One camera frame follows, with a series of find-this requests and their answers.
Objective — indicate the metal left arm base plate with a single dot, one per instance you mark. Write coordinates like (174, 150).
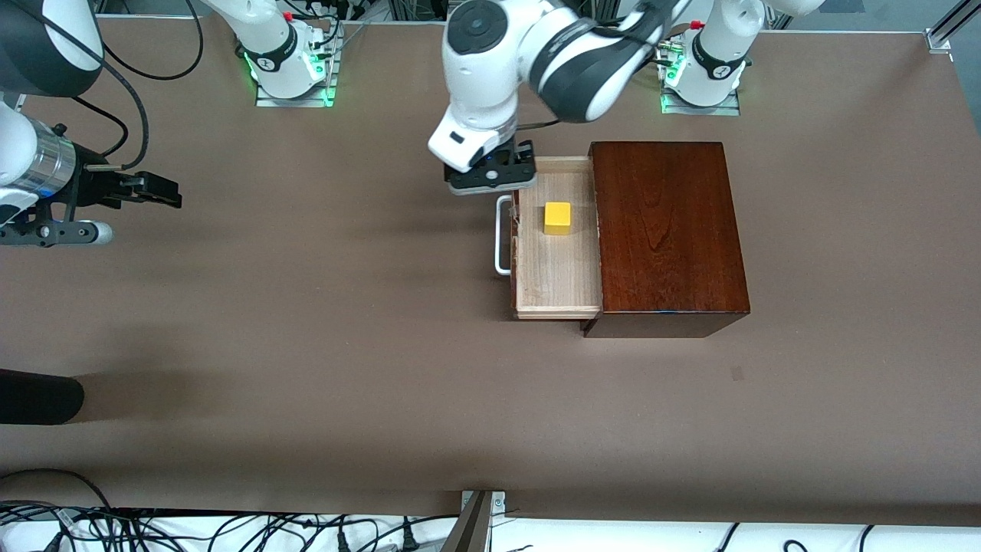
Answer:
(732, 107)

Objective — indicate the yellow cube block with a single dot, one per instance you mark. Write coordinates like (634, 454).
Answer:
(557, 218)

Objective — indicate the light wooden drawer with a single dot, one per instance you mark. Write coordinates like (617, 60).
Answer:
(559, 268)

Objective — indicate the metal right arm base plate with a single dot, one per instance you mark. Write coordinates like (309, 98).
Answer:
(264, 101)

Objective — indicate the black cylindrical object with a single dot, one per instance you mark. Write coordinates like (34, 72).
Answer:
(38, 396)

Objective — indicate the grey metal beam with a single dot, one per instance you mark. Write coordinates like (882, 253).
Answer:
(469, 533)

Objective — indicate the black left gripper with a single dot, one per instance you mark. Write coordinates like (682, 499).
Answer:
(515, 156)

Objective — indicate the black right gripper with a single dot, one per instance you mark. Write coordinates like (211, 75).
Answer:
(93, 187)

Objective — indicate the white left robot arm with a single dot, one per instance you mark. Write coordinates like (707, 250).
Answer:
(567, 54)

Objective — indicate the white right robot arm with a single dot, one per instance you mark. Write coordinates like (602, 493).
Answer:
(268, 38)

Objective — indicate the aluminium frame corner bracket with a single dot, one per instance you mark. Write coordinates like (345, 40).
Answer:
(940, 40)

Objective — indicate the metal table edge bracket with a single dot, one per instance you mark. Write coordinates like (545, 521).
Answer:
(497, 502)

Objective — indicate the dark brown wooden cabinet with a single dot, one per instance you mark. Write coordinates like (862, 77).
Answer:
(667, 230)

